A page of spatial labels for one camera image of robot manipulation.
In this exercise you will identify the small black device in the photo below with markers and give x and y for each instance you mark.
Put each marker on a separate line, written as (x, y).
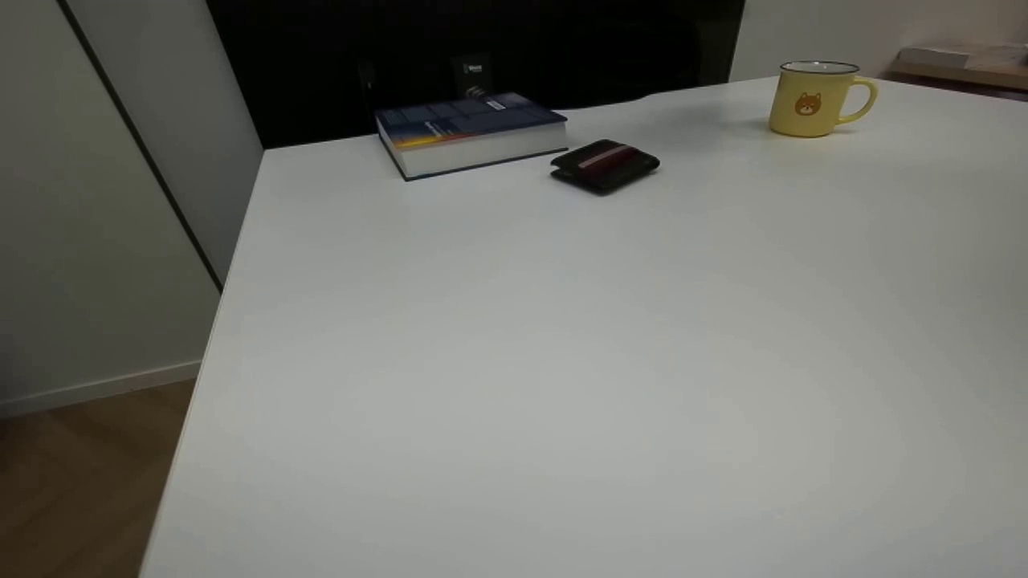
(472, 77)

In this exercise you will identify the yellow ceramic mug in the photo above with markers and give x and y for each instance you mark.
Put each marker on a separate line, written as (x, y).
(805, 106)

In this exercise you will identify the black leather wallet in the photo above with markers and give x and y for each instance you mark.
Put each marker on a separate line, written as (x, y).
(604, 164)

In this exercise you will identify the light wooden shelf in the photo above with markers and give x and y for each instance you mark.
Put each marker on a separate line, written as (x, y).
(965, 67)

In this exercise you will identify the black partition panel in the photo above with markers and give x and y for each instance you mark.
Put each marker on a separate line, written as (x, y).
(323, 51)

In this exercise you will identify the thick blue hardcover book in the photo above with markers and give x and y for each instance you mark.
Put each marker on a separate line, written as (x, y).
(471, 138)

